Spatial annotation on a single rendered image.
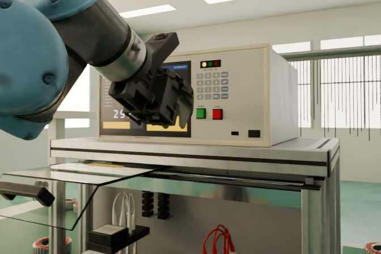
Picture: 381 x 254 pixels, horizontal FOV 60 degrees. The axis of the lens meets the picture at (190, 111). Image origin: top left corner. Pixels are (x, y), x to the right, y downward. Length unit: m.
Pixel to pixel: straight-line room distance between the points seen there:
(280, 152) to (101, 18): 0.39
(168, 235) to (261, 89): 0.48
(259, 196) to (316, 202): 0.10
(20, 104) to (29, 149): 6.07
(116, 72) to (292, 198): 0.38
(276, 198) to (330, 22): 6.63
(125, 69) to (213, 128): 0.31
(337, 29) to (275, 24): 1.21
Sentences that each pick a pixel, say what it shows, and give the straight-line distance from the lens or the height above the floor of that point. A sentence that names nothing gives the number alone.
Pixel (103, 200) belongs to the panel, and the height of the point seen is 0.93.
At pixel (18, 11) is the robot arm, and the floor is 1.24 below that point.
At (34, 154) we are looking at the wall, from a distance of 6.38.
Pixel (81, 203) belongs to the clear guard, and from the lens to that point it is 0.56.
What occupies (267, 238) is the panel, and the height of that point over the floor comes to 0.89.
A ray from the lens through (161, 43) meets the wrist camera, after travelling 0.55.
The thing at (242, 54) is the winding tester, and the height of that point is 1.30.
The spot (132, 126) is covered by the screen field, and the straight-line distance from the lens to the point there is 0.80.
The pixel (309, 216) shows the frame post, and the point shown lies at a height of 1.00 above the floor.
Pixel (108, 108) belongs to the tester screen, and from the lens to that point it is 0.85.
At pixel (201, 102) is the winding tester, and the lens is 0.71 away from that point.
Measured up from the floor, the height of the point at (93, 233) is 0.92.
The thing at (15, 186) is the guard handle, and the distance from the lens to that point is 0.63.
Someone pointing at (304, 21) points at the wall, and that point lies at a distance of 7.24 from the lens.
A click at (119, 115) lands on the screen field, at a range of 0.82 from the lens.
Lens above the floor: 1.17
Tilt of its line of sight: 1 degrees up
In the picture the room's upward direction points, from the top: straight up
